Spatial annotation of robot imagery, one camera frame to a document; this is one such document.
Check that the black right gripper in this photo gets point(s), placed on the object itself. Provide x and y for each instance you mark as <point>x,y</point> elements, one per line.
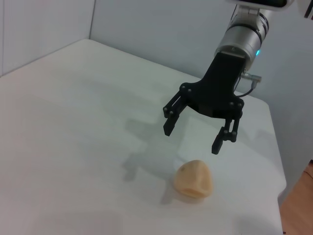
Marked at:
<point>218,88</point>

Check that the pale round bread bun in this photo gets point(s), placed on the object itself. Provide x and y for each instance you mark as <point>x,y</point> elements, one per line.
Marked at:
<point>194,180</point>

